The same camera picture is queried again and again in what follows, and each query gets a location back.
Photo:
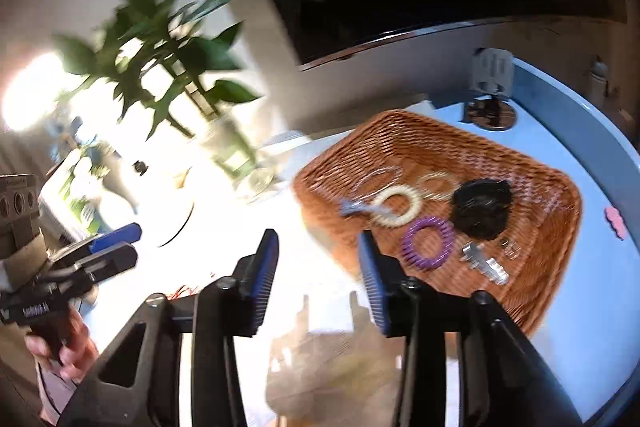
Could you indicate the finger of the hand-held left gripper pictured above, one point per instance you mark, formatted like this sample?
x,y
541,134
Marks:
x,y
267,267
375,277

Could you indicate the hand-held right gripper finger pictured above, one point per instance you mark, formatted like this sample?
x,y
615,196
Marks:
x,y
110,259
117,234

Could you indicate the light blue hair clip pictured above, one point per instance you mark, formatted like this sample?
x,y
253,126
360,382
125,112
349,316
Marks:
x,y
352,208

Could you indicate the silver metal hair clip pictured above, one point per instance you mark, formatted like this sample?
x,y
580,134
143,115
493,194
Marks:
x,y
482,264

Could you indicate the black scrunchie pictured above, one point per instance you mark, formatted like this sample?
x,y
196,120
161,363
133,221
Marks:
x,y
480,212

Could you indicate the brown wicker basket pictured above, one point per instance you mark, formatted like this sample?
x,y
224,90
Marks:
x,y
525,187

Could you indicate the person's left forearm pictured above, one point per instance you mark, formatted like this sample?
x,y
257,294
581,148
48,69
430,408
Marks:
x,y
55,394

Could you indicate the person's left hand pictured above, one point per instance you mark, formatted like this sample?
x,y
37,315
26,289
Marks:
x,y
82,352

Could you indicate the white ribbed vase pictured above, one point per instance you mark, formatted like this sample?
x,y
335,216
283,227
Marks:
x,y
122,192

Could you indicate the green cover book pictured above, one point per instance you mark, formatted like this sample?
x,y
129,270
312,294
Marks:
x,y
75,202

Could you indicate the white desk lamp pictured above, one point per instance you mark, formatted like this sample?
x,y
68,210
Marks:
x,y
139,167

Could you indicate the blue white artificial flowers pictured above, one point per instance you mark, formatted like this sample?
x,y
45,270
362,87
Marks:
x,y
80,157

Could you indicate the fan pattern tablecloth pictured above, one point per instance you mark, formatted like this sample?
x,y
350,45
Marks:
x,y
325,357

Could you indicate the glass vase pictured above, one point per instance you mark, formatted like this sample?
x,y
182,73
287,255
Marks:
x,y
235,157

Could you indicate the green bamboo plant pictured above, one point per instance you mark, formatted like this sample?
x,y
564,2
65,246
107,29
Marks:
x,y
150,52

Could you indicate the small pink object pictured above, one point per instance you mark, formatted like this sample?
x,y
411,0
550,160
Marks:
x,y
616,221

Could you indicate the white metal bracket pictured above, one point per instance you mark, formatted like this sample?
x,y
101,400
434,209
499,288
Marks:
x,y
492,69

